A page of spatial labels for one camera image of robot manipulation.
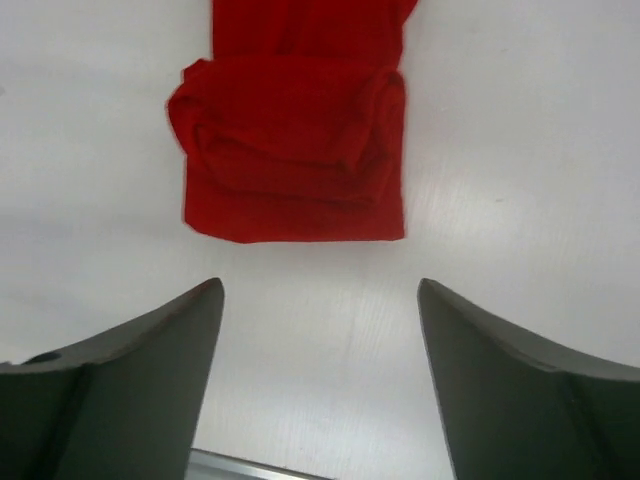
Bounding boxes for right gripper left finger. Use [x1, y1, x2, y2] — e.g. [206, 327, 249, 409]
[1, 278, 224, 479]

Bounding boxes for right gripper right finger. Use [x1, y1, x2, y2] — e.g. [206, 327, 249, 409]
[418, 279, 639, 480]

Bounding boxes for red t shirt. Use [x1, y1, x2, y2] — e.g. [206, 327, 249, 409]
[167, 1, 415, 243]

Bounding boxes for aluminium mounting rail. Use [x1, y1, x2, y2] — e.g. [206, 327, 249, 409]
[185, 449, 324, 480]

